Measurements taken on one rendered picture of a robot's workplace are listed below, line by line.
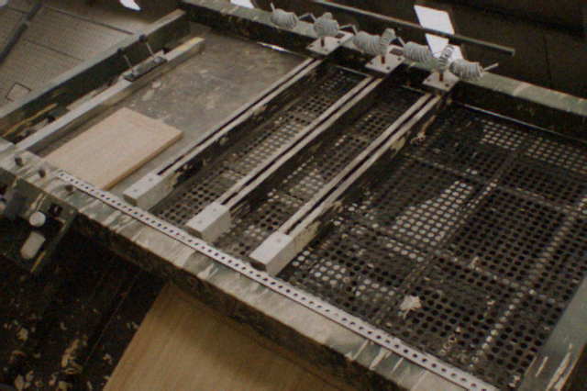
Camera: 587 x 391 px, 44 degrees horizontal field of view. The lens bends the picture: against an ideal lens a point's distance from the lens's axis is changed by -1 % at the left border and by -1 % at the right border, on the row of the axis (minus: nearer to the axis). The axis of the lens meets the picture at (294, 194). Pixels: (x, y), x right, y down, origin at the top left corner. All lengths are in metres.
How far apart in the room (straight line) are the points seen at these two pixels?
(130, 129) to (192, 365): 0.93
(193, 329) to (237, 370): 0.20
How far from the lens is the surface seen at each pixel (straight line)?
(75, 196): 2.40
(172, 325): 2.31
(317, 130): 2.47
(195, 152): 2.43
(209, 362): 2.22
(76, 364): 2.45
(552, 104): 2.61
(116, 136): 2.70
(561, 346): 1.87
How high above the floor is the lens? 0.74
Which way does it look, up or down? 11 degrees up
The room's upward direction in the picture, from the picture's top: 30 degrees clockwise
